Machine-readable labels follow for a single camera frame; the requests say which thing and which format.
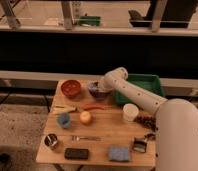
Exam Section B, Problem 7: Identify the purple bowl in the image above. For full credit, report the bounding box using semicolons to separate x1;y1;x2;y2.
87;82;109;100

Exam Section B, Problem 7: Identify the light blue towel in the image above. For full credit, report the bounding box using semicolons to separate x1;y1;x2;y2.
88;83;99;92

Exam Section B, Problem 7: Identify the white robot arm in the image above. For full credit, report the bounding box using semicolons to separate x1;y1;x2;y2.
98;67;198;171

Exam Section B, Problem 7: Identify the red bowl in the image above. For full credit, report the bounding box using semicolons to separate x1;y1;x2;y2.
61;80;81;98

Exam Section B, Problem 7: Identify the red chili pepper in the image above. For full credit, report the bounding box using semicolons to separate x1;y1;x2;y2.
82;105;105;110

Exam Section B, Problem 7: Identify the yellow apple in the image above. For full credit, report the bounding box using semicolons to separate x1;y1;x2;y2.
80;111;92;125

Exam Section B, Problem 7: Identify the white cup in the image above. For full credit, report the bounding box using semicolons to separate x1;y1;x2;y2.
123;103;139;122

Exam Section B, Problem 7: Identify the wooden table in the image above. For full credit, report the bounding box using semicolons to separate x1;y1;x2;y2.
36;80;155;167

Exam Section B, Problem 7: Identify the yellow banana piece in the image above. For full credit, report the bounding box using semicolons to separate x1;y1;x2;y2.
52;105;77;114

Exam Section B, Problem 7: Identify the blue cup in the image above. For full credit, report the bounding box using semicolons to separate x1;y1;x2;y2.
57;113;71;129

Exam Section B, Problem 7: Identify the green tray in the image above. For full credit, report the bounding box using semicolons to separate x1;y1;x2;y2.
114;74;165;106

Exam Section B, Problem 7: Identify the silver fork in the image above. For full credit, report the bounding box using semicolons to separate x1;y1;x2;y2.
72;135;101;141

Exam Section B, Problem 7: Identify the pile of brown raisins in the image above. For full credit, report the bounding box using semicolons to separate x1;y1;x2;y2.
135;116;156;131

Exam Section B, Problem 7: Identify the green box on shelf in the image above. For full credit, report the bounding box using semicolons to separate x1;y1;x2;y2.
78;16;101;26

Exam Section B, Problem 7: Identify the blue sponge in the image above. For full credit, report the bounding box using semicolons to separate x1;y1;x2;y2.
108;146;130;162

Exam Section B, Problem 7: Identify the metal cup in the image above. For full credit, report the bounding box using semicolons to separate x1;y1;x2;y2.
44;134;58;150

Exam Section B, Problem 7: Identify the black rectangular box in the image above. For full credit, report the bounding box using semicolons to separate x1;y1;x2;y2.
64;148;89;160

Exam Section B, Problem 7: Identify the black handled knife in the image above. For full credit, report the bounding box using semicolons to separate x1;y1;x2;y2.
145;133;156;141

